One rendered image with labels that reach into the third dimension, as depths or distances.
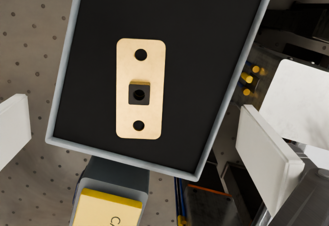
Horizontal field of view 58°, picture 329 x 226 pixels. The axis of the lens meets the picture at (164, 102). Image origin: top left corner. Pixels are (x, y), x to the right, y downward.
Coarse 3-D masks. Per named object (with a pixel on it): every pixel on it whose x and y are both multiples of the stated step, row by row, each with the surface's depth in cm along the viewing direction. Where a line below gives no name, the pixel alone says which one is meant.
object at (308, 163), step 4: (288, 144) 15; (292, 144) 15; (292, 148) 14; (296, 148) 14; (296, 152) 14; (300, 152) 14; (300, 156) 14; (304, 156) 14; (304, 160) 13; (308, 160) 13; (308, 164) 13; (312, 164) 13; (304, 168) 13; (308, 168) 13; (304, 172) 12; (300, 180) 12
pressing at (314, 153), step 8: (296, 144) 44; (304, 144) 44; (304, 152) 44; (312, 152) 44; (320, 152) 44; (328, 152) 44; (312, 160) 45; (320, 160) 45; (328, 160) 45; (328, 168) 45; (264, 208) 47; (256, 216) 49; (264, 216) 48; (256, 224) 48; (264, 224) 48
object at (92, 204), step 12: (84, 192) 28; (96, 192) 28; (84, 204) 28; (96, 204) 28; (108, 204) 28; (120, 204) 28; (132, 204) 28; (84, 216) 28; (96, 216) 28; (108, 216) 28; (120, 216) 28; (132, 216) 28
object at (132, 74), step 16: (128, 48) 23; (144, 48) 23; (160, 48) 23; (128, 64) 23; (144, 64) 23; (160, 64) 23; (128, 80) 24; (144, 80) 24; (160, 80) 24; (128, 96) 23; (144, 96) 23; (160, 96) 24; (128, 112) 25; (144, 112) 25; (160, 112) 25; (128, 128) 25; (144, 128) 25; (160, 128) 25
